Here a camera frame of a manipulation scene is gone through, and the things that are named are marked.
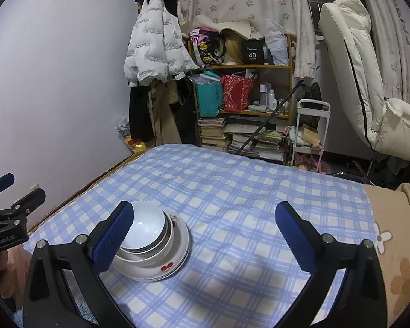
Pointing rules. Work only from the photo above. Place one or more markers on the cream recliner chair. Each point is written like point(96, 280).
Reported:
point(348, 41)

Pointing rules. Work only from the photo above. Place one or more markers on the large clear plastic bag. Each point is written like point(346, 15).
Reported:
point(276, 42)

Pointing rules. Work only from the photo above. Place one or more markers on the black box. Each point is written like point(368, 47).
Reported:
point(252, 52)

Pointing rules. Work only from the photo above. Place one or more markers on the yellow-brown bag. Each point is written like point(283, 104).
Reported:
point(233, 49)

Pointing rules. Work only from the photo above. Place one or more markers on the row of white bottles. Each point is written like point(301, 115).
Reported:
point(271, 95)

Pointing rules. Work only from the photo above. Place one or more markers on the ruffled cream curtain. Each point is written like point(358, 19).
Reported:
point(389, 24)

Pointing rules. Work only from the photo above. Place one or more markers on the small clear plastic bag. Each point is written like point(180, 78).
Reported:
point(205, 78)

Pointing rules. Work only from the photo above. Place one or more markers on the colourful printed bag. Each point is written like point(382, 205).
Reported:
point(205, 47)

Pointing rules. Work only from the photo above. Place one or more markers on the beige hanging coat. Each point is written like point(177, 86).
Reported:
point(164, 119)

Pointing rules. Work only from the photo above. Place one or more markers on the cream foam sheet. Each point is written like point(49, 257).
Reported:
point(225, 27)

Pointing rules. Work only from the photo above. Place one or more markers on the black rod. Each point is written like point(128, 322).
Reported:
point(276, 112)

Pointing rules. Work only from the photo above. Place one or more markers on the black hanging garment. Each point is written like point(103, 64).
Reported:
point(184, 116)

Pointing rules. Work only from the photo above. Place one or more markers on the beige floral blanket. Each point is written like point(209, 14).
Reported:
point(403, 246)

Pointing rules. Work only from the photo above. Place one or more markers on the white trolley cart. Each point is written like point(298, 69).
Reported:
point(312, 103)

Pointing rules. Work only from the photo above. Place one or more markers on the white and blue plastic bag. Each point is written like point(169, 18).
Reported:
point(122, 128)

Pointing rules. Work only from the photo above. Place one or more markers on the black backpack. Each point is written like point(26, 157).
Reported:
point(314, 92)

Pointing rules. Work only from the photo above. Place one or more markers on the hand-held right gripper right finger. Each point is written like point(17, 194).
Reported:
point(295, 237)

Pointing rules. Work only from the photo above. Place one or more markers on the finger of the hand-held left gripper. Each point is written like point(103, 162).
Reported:
point(32, 200)
point(3, 181)

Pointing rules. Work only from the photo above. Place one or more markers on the stacks of books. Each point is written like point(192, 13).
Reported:
point(266, 145)

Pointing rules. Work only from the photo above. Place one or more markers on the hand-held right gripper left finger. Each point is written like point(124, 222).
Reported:
point(112, 235)

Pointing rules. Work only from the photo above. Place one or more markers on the wooden shelf unit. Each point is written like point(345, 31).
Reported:
point(288, 68)

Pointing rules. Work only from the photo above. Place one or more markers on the teal shopping bag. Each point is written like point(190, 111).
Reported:
point(210, 99)

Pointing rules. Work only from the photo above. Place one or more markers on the red patterned bag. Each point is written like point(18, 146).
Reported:
point(238, 94)

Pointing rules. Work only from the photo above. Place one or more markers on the brown paper bag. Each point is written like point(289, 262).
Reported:
point(310, 135)

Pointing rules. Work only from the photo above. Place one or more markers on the stack of old books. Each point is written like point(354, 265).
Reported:
point(213, 133)

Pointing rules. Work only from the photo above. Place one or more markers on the wall socket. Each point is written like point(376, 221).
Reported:
point(36, 187)

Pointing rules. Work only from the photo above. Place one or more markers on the white cherry-print plate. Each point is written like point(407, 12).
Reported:
point(150, 280)
point(188, 246)
point(172, 266)

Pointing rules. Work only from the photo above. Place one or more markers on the blue checked tablecloth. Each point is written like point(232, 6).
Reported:
point(242, 194)

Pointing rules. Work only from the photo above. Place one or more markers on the yellow plastic bag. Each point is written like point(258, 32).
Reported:
point(135, 145)

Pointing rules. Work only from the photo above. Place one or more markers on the pink toys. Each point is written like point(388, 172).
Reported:
point(311, 162)

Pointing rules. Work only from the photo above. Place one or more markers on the large plain white bowl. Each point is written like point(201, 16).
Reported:
point(147, 262)

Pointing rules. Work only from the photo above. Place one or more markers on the white printed puffer jacket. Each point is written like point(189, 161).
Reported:
point(157, 41)

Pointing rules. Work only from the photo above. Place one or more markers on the floral cream curtain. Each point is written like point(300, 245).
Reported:
point(239, 3)

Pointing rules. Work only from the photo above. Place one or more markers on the person's left hand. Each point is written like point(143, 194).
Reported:
point(13, 263)

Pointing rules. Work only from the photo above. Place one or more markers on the black hanging pants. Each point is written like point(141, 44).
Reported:
point(141, 116)

